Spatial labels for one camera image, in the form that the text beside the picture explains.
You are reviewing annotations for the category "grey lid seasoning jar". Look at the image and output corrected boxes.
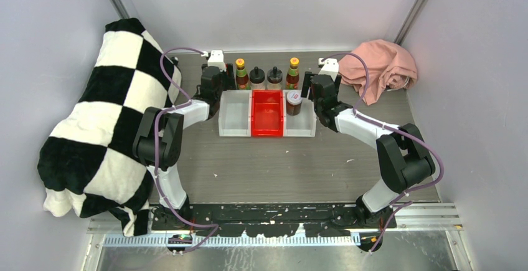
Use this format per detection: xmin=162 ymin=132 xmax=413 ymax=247
xmin=266 ymin=66 xmax=283 ymax=90

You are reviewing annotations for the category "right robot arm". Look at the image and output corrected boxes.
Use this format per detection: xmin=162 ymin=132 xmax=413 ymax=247
xmin=301 ymin=72 xmax=436 ymax=228

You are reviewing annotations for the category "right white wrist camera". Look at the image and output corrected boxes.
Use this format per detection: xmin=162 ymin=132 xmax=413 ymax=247
xmin=318 ymin=58 xmax=339 ymax=82

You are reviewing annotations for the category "white plastic bin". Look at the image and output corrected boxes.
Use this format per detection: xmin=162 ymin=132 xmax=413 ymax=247
xmin=218 ymin=90 xmax=252 ymax=137
xmin=282 ymin=90 xmax=317 ymax=138

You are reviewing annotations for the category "yellow cap sauce bottle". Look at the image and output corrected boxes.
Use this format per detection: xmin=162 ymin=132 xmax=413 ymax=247
xmin=235 ymin=58 xmax=250 ymax=90
xmin=286 ymin=57 xmax=299 ymax=90

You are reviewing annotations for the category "black white checkered blanket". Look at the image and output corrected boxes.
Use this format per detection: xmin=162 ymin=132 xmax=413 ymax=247
xmin=37 ymin=18 xmax=181 ymax=237

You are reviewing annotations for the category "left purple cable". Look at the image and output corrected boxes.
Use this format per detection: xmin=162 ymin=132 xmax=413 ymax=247
xmin=153 ymin=47 xmax=220 ymax=254

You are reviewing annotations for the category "right white plastic bin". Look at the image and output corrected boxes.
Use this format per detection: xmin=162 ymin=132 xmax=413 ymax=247
xmin=282 ymin=90 xmax=317 ymax=138

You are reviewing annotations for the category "pink cloth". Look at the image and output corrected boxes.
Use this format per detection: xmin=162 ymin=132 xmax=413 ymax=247
xmin=338 ymin=39 xmax=418 ymax=105

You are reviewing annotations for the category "red plastic bin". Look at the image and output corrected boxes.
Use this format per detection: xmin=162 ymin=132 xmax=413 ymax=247
xmin=250 ymin=90 xmax=285 ymax=137

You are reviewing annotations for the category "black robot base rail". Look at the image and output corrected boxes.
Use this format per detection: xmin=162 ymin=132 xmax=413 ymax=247
xmin=150 ymin=202 xmax=398 ymax=239

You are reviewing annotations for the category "black lid white seasoning jar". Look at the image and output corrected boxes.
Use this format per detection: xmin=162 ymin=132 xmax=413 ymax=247
xmin=249 ymin=67 xmax=266 ymax=90

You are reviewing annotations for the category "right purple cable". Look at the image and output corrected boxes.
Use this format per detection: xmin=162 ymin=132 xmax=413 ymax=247
xmin=326 ymin=52 xmax=445 ymax=254

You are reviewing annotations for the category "purple cable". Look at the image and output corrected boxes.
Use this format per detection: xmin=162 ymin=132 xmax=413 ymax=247
xmin=153 ymin=47 xmax=220 ymax=254
xmin=326 ymin=52 xmax=445 ymax=254

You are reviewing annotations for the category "left white plastic bin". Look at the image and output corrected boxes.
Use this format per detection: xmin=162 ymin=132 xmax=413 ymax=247
xmin=218 ymin=90 xmax=252 ymax=137

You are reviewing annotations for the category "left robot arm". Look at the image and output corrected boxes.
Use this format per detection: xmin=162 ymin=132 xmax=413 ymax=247
xmin=133 ymin=64 xmax=235 ymax=230

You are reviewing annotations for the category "white lid brown sauce jar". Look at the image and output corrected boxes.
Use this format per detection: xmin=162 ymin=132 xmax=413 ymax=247
xmin=286 ymin=90 xmax=303 ymax=116

